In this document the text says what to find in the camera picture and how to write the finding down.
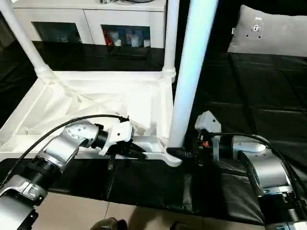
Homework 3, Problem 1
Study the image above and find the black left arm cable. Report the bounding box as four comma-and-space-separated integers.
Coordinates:
0, 114, 130, 188

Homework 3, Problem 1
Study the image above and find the grey cushion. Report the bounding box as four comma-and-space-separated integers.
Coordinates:
226, 5, 307, 57

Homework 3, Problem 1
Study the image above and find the dark right robot foot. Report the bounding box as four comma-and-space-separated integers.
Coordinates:
169, 222, 192, 230

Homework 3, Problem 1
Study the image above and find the dark robot foot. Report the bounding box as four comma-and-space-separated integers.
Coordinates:
169, 222, 192, 230
89, 218, 128, 230

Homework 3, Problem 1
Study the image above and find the white cabinet with glass doors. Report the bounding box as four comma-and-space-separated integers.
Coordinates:
13, 0, 167, 48

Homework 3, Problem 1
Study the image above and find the white plastic table leg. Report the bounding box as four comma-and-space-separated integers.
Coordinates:
0, 0, 56, 80
162, 0, 181, 80
165, 0, 219, 150

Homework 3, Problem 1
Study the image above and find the white plastic table top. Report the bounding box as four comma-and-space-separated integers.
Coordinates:
0, 70, 184, 168

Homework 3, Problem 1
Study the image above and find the dark left robot foot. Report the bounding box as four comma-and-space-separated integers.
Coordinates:
89, 218, 128, 230

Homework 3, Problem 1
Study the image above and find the black work mat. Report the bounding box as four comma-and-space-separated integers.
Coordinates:
0, 41, 307, 226

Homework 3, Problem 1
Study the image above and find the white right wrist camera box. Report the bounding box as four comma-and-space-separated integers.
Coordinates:
194, 111, 223, 138

